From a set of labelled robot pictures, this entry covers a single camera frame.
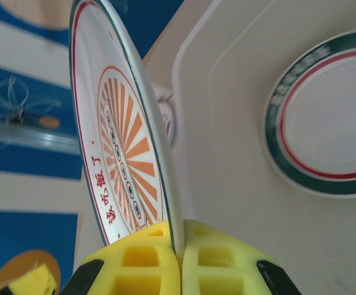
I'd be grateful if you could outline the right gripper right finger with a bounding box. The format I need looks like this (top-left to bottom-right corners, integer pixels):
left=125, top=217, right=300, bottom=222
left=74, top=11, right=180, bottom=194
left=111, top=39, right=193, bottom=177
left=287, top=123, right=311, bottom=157
left=181, top=218, right=303, bottom=295

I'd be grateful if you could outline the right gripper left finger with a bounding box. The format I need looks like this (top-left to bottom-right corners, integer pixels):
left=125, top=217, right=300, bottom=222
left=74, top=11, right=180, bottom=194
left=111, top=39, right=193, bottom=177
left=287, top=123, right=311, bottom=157
left=60, top=219, right=182, bottom=295

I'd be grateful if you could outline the orange sunburst plate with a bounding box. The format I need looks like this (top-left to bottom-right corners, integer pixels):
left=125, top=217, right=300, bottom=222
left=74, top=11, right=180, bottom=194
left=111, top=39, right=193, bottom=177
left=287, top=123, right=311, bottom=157
left=69, top=0, right=187, bottom=256

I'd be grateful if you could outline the green and red ringed plate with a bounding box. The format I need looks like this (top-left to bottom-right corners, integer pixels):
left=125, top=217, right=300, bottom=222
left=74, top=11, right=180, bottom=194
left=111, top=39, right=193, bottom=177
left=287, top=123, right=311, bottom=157
left=262, top=26, right=356, bottom=199

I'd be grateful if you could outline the white plastic bin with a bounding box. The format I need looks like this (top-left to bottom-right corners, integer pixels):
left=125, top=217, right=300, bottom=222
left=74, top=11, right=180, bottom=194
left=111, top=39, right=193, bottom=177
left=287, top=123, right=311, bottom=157
left=141, top=0, right=356, bottom=295

